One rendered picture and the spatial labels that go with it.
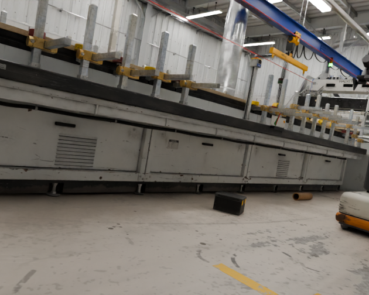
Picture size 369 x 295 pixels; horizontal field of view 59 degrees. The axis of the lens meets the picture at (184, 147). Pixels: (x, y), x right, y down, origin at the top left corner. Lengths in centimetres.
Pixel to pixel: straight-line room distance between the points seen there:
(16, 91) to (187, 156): 145
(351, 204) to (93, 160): 184
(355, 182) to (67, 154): 458
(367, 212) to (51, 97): 216
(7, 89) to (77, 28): 818
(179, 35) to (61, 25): 413
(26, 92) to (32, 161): 46
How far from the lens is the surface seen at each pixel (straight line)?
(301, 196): 364
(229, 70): 736
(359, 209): 265
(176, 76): 204
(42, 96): 179
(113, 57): 167
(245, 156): 328
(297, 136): 353
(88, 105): 189
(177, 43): 1179
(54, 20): 961
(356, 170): 573
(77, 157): 214
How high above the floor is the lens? 53
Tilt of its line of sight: 3 degrees down
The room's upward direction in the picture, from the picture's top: 10 degrees clockwise
